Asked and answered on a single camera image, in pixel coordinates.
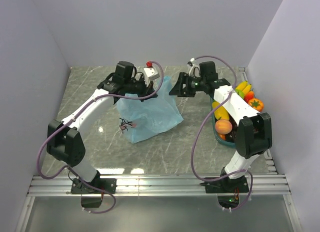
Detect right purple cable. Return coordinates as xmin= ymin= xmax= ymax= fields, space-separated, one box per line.
xmin=190 ymin=55 xmax=254 ymax=211

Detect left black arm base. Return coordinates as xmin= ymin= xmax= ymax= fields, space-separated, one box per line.
xmin=70 ymin=178 xmax=117 ymax=214

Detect orange fake peach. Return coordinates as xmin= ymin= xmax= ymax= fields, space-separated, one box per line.
xmin=214 ymin=119 xmax=233 ymax=135

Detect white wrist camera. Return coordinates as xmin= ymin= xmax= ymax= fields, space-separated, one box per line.
xmin=187 ymin=58 xmax=198 ymax=77
xmin=143 ymin=61 xmax=160 ymax=81

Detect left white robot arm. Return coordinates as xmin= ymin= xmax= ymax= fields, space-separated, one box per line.
xmin=45 ymin=61 xmax=164 ymax=193

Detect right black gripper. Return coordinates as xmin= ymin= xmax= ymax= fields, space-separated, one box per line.
xmin=168 ymin=72 xmax=206 ymax=98

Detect teal plastic fruit basket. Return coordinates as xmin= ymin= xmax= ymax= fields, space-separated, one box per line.
xmin=211 ymin=106 xmax=238 ymax=148

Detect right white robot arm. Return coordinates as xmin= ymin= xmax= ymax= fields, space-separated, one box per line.
xmin=169 ymin=61 xmax=272 ymax=192

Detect yellow fake bananas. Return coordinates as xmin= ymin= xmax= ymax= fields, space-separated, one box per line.
xmin=236 ymin=81 xmax=252 ymax=95

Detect orange fake persimmon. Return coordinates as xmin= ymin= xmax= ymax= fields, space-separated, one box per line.
xmin=248 ymin=98 xmax=264 ymax=112

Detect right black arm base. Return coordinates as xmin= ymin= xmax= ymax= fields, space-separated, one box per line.
xmin=200 ymin=176 xmax=250 ymax=211

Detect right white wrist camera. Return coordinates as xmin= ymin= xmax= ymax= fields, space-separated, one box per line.
xmin=187 ymin=58 xmax=198 ymax=77

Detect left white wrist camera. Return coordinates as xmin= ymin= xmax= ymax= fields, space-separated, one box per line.
xmin=143 ymin=61 xmax=160 ymax=81

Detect small orange fake fruit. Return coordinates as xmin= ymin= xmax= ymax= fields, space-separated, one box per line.
xmin=218 ymin=134 xmax=226 ymax=141

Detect green fake apple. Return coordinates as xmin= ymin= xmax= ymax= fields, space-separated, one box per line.
xmin=235 ymin=89 xmax=245 ymax=99

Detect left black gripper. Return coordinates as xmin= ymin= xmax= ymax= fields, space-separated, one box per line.
xmin=124 ymin=74 xmax=158 ymax=102

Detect yellow fake mango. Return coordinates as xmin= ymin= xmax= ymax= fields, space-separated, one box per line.
xmin=212 ymin=101 xmax=230 ymax=121

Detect light blue plastic bag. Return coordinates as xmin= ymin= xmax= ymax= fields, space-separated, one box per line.
xmin=116 ymin=76 xmax=184 ymax=144

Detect red orange fake pepper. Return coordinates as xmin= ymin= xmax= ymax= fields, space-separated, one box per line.
xmin=244 ymin=91 xmax=255 ymax=103

